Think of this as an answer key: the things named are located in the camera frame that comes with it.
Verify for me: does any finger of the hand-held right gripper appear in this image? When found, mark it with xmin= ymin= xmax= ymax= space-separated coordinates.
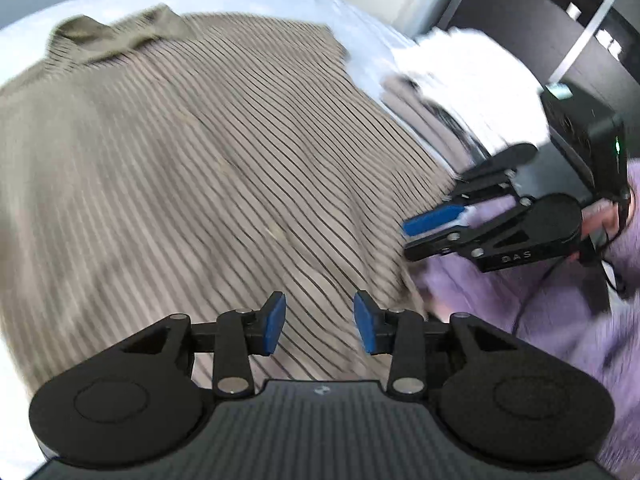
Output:
xmin=452 ymin=142 xmax=538 ymax=203
xmin=402 ymin=195 xmax=533 ymax=262

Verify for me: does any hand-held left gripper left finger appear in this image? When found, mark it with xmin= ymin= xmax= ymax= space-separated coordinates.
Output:
xmin=120 ymin=291 xmax=287 ymax=401

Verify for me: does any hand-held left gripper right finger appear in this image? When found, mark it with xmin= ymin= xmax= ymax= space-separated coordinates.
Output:
xmin=353 ymin=290 xmax=523 ymax=402

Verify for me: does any brown striped shirt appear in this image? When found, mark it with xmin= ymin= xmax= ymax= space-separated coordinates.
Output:
xmin=0 ymin=2 xmax=453 ymax=391

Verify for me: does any white folded clothes pile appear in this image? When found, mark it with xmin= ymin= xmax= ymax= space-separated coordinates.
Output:
xmin=390 ymin=27 xmax=551 ymax=161

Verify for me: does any person's right hand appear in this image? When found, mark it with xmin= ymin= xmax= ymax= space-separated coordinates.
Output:
xmin=582 ymin=199 xmax=632 ymax=263

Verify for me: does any black wardrobe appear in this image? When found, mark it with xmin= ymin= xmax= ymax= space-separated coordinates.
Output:
xmin=437 ymin=0 xmax=640 ymax=126

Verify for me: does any person's purple fleece pajamas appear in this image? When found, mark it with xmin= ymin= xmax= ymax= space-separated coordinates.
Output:
xmin=412 ymin=160 xmax=640 ymax=480

